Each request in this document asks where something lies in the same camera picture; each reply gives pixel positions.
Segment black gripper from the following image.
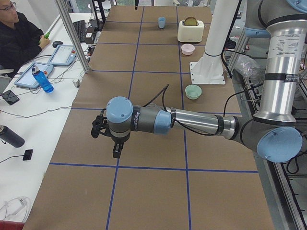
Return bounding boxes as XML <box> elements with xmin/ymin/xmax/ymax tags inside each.
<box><xmin>91</xmin><ymin>108</ymin><xmax>130</xmax><ymax>158</ymax></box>

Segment blue cup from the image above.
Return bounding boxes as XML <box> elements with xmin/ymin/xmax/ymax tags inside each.
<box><xmin>158</xmin><ymin>17</ymin><xmax>165</xmax><ymax>29</ymax></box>

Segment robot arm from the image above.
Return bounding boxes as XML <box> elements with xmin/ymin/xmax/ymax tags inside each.
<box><xmin>91</xmin><ymin>0</ymin><xmax>307</xmax><ymax>162</ymax></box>

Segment small black square device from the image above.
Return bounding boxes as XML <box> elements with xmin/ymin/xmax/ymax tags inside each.
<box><xmin>23</xmin><ymin>149</ymin><xmax>33</xmax><ymax>161</ymax></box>

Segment green bowl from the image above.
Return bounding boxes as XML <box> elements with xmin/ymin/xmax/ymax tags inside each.
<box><xmin>185</xmin><ymin>84</ymin><xmax>202</xmax><ymax>100</ymax></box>

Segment blue water bottle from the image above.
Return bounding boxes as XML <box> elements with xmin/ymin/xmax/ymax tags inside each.
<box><xmin>32</xmin><ymin>65</ymin><xmax>54</xmax><ymax>93</ymax></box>

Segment far teach pendant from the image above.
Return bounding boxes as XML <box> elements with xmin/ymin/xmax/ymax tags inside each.
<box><xmin>48</xmin><ymin>45</ymin><xmax>76</xmax><ymax>66</ymax></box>

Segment teach pendant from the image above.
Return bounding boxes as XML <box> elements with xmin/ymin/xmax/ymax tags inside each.
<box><xmin>48</xmin><ymin>45</ymin><xmax>76</xmax><ymax>66</ymax></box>
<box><xmin>14</xmin><ymin>62</ymin><xmax>54</xmax><ymax>89</ymax></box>

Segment dark grey bottle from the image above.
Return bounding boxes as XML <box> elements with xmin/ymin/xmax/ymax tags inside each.
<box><xmin>0</xmin><ymin>125</ymin><xmax>25</xmax><ymax>148</ymax></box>

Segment near teach pendant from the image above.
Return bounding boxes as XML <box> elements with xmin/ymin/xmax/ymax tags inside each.
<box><xmin>14</xmin><ymin>62</ymin><xmax>54</xmax><ymax>89</ymax></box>

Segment pink bowl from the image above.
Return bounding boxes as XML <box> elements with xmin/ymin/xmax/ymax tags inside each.
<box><xmin>181</xmin><ymin>44</ymin><xmax>195</xmax><ymax>56</ymax></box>

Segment clear safety glasses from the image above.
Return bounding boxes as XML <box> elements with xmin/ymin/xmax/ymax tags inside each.
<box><xmin>0</xmin><ymin>196</ymin><xmax>31</xmax><ymax>223</ymax></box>

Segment black computer mouse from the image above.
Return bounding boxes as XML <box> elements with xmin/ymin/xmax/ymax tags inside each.
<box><xmin>52</xmin><ymin>41</ymin><xmax>63</xmax><ymax>48</ymax></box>

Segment black smartphone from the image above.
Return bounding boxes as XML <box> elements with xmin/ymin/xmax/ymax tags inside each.
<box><xmin>0</xmin><ymin>90</ymin><xmax>20</xmax><ymax>105</ymax></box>

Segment black keyboard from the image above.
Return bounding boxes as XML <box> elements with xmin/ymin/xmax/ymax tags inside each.
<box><xmin>72</xmin><ymin>20</ymin><xmax>85</xmax><ymax>43</ymax></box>

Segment cream toaster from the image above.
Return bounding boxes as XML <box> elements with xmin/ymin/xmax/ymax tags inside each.
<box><xmin>177</xmin><ymin>20</ymin><xmax>204</xmax><ymax>43</ymax></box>

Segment toast slice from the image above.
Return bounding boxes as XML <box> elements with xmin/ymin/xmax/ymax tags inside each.
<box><xmin>184</xmin><ymin>17</ymin><xmax>198</xmax><ymax>26</ymax></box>

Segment seated person in black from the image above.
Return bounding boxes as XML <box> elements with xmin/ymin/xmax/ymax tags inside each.
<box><xmin>0</xmin><ymin>0</ymin><xmax>50</xmax><ymax>78</ymax></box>

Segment clear plastic bag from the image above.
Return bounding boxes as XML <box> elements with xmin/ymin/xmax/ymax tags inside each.
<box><xmin>234</xmin><ymin>55</ymin><xmax>264</xmax><ymax>85</ymax></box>

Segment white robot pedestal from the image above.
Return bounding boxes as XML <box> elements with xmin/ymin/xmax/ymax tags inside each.
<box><xmin>190</xmin><ymin>0</ymin><xmax>241</xmax><ymax>85</ymax></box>

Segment aluminium frame post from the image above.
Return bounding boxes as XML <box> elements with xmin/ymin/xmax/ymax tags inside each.
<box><xmin>54</xmin><ymin>0</ymin><xmax>89</xmax><ymax>73</ymax></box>

